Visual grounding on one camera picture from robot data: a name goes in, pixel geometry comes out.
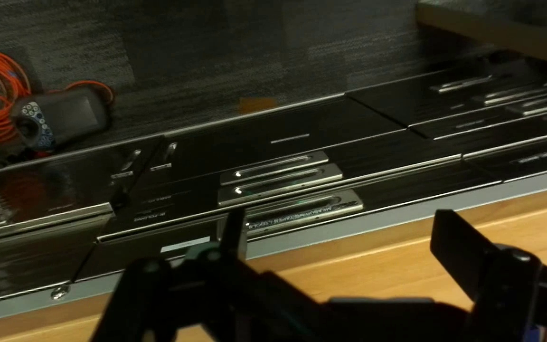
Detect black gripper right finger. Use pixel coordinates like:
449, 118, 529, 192
430, 207, 547, 342

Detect metal drawer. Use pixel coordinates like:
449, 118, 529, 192
105, 135, 415, 220

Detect grey handheld controller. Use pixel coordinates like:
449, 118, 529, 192
12, 85, 115, 152

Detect closed drawer with silver handle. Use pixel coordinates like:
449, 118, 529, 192
96, 169, 510, 245

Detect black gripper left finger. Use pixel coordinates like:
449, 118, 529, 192
90, 207, 330, 342

